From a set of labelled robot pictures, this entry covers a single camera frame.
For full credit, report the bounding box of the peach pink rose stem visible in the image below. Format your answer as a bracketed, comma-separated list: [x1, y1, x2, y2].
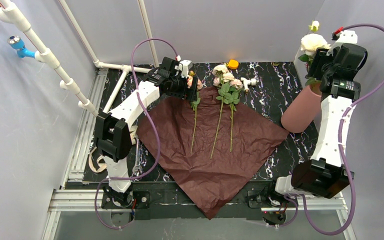
[187, 70, 202, 154]

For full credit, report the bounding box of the white rose flower stem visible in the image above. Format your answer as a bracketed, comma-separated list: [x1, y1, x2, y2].
[298, 20, 331, 73]

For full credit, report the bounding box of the pale pink rose stem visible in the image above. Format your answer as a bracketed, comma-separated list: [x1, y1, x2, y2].
[210, 63, 234, 160]

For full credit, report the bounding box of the small pink rose stem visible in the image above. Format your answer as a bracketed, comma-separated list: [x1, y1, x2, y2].
[226, 78, 243, 152]

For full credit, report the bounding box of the maroon wrapping paper sheet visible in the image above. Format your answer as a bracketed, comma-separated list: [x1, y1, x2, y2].
[136, 87, 289, 219]

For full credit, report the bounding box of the cream ribbon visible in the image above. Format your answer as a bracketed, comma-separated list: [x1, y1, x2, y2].
[87, 125, 140, 174]

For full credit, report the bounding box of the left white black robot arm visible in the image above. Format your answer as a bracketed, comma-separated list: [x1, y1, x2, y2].
[94, 57, 198, 197]

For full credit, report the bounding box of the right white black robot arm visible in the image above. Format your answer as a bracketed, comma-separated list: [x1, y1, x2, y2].
[272, 43, 368, 201]

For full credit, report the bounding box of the pink cylindrical vase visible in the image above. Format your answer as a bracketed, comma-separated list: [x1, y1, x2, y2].
[280, 83, 322, 133]

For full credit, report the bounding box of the small orange yellow cap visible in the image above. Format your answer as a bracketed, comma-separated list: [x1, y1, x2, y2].
[227, 59, 239, 70]

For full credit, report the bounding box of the white pipe tee fitting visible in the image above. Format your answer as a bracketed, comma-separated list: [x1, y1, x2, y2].
[240, 77, 258, 94]

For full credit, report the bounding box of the blue pipe fitting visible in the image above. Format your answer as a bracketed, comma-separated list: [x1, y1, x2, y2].
[7, 35, 35, 59]

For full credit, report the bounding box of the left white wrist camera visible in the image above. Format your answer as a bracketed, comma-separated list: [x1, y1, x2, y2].
[174, 55, 193, 79]

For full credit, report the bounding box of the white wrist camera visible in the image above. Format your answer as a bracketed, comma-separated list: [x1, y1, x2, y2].
[174, 55, 193, 79]
[326, 27, 358, 56]

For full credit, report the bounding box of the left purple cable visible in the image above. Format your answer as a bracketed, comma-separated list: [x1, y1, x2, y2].
[94, 38, 180, 230]

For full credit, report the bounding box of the purple cable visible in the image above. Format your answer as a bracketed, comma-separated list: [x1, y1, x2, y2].
[278, 23, 384, 237]
[94, 38, 180, 230]

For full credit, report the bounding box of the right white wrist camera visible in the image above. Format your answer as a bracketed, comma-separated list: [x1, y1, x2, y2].
[326, 27, 358, 56]

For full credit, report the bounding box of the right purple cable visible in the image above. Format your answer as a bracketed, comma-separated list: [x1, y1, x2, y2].
[278, 23, 384, 237]

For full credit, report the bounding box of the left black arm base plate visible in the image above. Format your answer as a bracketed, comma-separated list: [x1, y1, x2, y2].
[100, 188, 151, 210]

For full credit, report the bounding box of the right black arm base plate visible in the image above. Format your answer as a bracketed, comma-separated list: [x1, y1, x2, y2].
[245, 188, 299, 209]

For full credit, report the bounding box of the aluminium rail frame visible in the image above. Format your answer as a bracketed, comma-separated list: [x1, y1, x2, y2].
[42, 67, 357, 240]

